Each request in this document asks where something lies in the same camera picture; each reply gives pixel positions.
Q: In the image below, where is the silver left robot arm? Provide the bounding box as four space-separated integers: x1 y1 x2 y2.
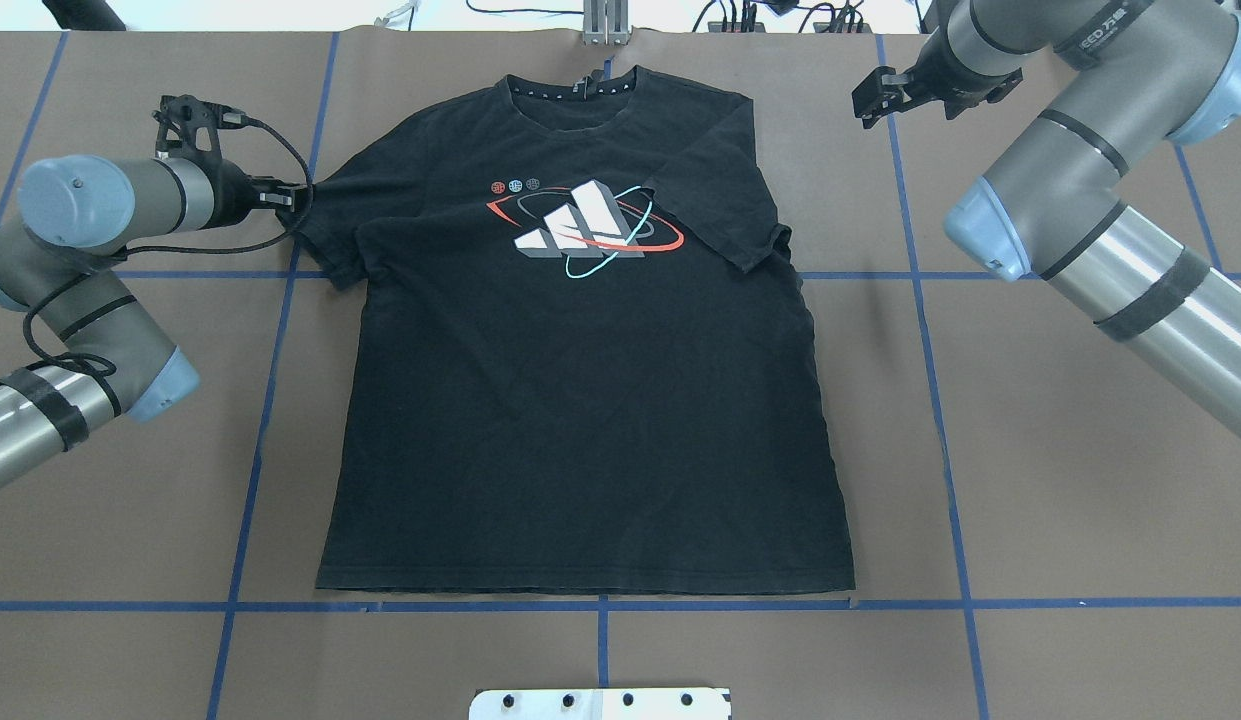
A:
0 154 311 489

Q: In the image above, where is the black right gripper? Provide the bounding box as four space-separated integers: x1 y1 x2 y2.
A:
853 29 1024 129

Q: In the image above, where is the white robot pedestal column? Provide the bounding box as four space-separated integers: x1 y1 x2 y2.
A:
468 686 733 719

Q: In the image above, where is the black graphic t-shirt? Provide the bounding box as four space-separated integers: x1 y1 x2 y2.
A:
297 67 856 593

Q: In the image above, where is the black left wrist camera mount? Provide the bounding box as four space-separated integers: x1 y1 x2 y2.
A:
151 94 253 163

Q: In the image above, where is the aluminium frame post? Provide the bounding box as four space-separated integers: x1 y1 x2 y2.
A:
582 0 632 47

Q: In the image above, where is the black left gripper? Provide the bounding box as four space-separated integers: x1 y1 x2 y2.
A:
212 160 314 228

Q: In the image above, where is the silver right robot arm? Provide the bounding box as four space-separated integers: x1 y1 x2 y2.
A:
853 1 1241 438

